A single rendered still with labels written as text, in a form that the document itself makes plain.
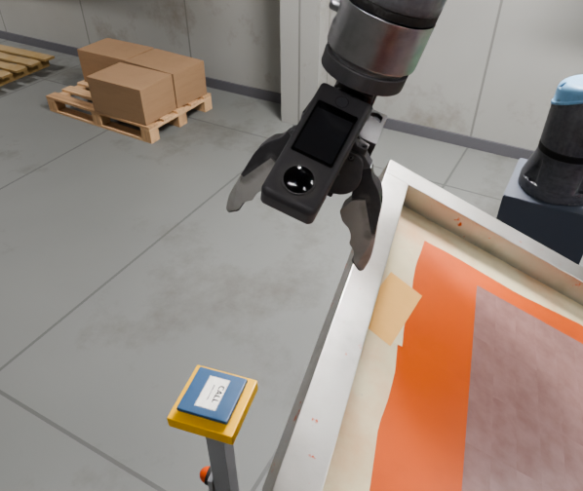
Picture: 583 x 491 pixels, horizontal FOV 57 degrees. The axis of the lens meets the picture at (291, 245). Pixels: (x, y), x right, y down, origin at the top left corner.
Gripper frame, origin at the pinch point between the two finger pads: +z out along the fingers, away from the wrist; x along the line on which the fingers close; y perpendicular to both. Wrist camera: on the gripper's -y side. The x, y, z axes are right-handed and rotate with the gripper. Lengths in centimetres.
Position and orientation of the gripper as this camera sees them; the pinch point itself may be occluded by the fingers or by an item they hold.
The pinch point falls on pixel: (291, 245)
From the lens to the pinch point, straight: 55.0
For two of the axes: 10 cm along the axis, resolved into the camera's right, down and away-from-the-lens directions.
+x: -9.1, -4.1, 0.5
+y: 3.1, -5.9, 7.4
